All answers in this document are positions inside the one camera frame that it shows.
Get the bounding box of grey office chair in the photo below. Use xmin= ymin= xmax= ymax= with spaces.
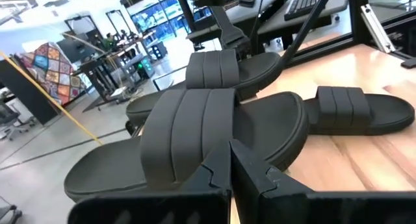
xmin=0 ymin=101 xmax=37 ymax=141

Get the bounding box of black partition panel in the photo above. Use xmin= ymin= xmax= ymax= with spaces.
xmin=0 ymin=59 xmax=60 ymax=126

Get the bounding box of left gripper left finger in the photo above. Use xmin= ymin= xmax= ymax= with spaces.
xmin=67 ymin=139 xmax=233 ymax=224

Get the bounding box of computer with green light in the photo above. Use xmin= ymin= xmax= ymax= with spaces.
xmin=135 ymin=54 xmax=156 ymax=79

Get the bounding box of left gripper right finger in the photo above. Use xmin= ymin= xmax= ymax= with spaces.
xmin=229 ymin=139 xmax=416 ymax=224

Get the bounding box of black monitor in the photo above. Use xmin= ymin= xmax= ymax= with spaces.
xmin=56 ymin=35 xmax=96 ymax=64

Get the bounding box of yellow cable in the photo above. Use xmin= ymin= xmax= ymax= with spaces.
xmin=0 ymin=50 xmax=103 ymax=147

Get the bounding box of black keyboard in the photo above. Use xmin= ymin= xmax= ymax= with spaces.
xmin=283 ymin=0 xmax=326 ymax=22

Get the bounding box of silver mounting bracket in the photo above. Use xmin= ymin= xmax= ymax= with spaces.
xmin=360 ymin=3 xmax=397 ymax=54

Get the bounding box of black metal table frame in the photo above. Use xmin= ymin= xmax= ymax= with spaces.
xmin=187 ymin=0 xmax=416 ymax=69

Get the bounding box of colourful patchwork panel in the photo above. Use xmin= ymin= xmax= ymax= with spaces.
xmin=15 ymin=42 xmax=87 ymax=105

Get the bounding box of black rubber slide sandal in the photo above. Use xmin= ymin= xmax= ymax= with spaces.
xmin=125 ymin=48 xmax=285 ymax=128
xmin=303 ymin=84 xmax=416 ymax=136
xmin=63 ymin=87 xmax=311 ymax=204

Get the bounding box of black rolling stand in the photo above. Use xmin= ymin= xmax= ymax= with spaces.
xmin=0 ymin=195 xmax=23 ymax=224

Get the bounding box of black standing desk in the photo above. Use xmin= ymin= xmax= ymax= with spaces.
xmin=79 ymin=51 xmax=131 ymax=114

